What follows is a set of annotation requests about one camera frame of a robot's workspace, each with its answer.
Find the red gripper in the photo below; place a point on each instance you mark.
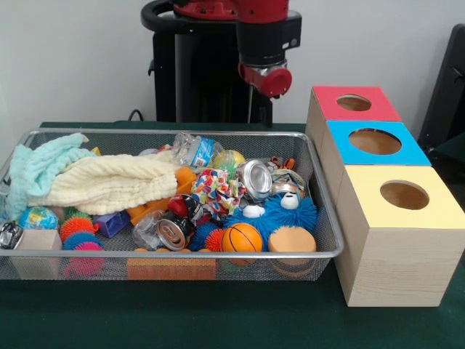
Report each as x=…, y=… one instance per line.
x=276, y=83

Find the orange striped tiger plush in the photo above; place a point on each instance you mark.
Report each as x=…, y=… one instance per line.
x=281, y=162

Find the crushed clear water bottle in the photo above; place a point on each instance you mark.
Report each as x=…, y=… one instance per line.
x=201, y=151

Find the cream waffle cloth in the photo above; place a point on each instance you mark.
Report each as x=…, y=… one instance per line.
x=109, y=181

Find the mint green waffle cloth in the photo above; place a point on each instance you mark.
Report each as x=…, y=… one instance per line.
x=36, y=163

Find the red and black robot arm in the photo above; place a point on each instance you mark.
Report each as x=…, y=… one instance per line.
x=261, y=36

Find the shallow clear mesh bin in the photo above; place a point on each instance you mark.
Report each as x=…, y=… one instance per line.
x=254, y=270

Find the wooden box with three holes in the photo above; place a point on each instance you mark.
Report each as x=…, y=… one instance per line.
x=399, y=269

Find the crushed drink can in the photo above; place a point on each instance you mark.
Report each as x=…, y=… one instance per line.
x=256, y=180

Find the blue fuzzy monster toy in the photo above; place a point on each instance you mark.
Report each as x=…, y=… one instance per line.
x=290, y=216

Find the orange toy basketball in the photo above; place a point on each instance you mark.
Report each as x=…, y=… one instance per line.
x=241, y=238

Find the tan round foam disc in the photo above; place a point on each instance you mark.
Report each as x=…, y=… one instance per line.
x=291, y=240

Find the black and red drink can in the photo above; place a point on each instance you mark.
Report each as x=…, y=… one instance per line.
x=172, y=234

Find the black chair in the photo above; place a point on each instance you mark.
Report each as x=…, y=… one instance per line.
x=447, y=91

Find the orange plastic building block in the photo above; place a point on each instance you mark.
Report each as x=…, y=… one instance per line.
x=170, y=269

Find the dark green table cloth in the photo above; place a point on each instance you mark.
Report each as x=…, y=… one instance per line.
x=218, y=320
x=452, y=156

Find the small globe ball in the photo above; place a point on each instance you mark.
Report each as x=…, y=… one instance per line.
x=36, y=218

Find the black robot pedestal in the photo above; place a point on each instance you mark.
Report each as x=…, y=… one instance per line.
x=200, y=72

